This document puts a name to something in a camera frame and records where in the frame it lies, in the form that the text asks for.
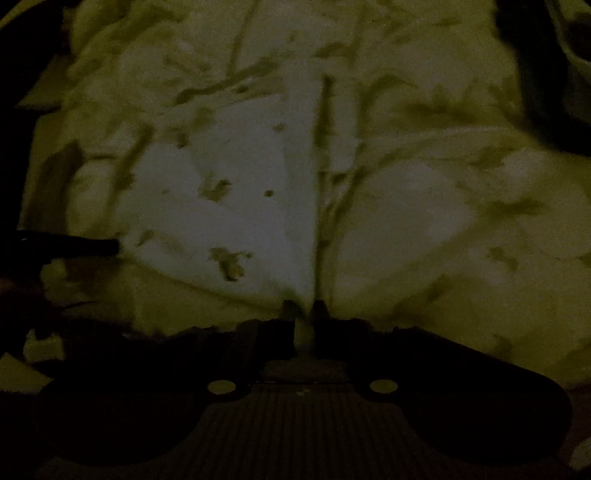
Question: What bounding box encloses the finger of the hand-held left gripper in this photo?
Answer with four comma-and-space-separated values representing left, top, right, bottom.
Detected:
17, 231, 122, 259

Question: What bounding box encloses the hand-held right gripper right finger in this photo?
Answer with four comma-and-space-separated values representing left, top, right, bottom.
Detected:
312, 300, 403, 398

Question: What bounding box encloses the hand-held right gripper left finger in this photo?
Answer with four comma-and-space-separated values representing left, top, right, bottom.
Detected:
203, 300, 297, 398

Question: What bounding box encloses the white printed small garment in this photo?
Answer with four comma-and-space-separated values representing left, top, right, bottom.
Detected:
111, 134, 326, 319

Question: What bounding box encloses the leaf print blanket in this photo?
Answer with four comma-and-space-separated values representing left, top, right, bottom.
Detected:
18, 0, 591, 388

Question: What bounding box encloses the dark printed cloth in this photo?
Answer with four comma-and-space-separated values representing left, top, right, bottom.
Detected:
493, 0, 591, 155

